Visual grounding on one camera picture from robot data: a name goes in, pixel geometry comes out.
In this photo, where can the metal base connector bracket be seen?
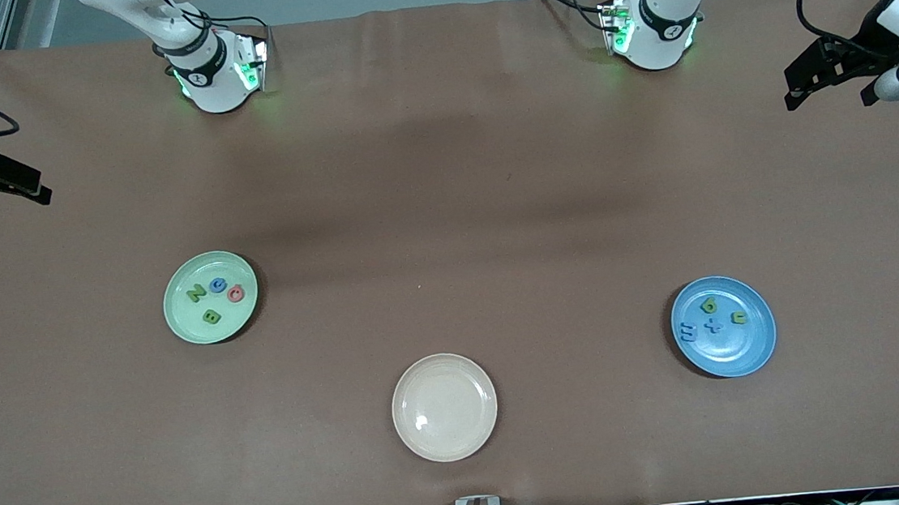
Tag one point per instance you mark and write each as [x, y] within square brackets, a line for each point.
[252, 62]
[615, 26]

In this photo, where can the beige plate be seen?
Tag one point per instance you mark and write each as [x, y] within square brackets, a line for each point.
[444, 407]

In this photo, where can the blue foam letter C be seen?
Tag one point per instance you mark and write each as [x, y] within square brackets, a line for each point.
[217, 285]

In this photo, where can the blue foam letter x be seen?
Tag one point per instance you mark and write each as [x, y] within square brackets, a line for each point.
[714, 324]

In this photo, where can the green foam capital B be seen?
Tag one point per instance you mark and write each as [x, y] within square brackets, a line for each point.
[212, 315]

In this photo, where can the green foam lowercase b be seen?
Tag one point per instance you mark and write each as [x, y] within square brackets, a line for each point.
[709, 305]

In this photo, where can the green foam letter N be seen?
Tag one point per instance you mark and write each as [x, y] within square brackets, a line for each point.
[196, 292]

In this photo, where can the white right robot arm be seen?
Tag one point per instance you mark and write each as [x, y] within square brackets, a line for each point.
[211, 86]

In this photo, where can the light green plate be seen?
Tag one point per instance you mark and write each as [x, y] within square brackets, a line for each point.
[232, 324]

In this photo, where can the blue plate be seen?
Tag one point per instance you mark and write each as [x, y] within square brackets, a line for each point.
[739, 353]

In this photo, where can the blue foam letter m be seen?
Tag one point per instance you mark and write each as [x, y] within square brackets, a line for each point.
[689, 333]

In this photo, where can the red foam letter Q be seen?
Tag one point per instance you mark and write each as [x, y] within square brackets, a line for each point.
[236, 293]

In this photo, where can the green foam letter u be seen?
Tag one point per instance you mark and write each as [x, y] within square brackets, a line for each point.
[738, 317]

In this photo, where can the brown table mat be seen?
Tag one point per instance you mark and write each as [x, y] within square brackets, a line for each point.
[438, 123]

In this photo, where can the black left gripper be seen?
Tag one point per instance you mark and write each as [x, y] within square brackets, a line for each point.
[869, 40]

